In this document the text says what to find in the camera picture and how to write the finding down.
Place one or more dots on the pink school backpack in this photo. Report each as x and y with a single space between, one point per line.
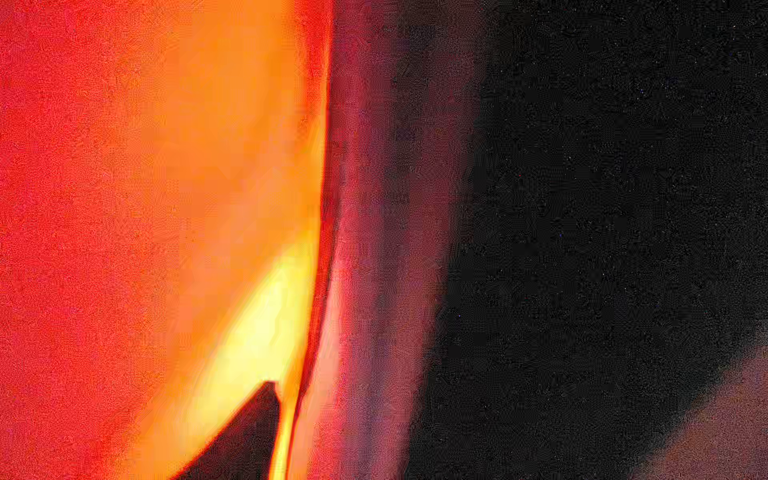
465 239

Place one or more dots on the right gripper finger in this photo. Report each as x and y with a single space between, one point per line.
243 450

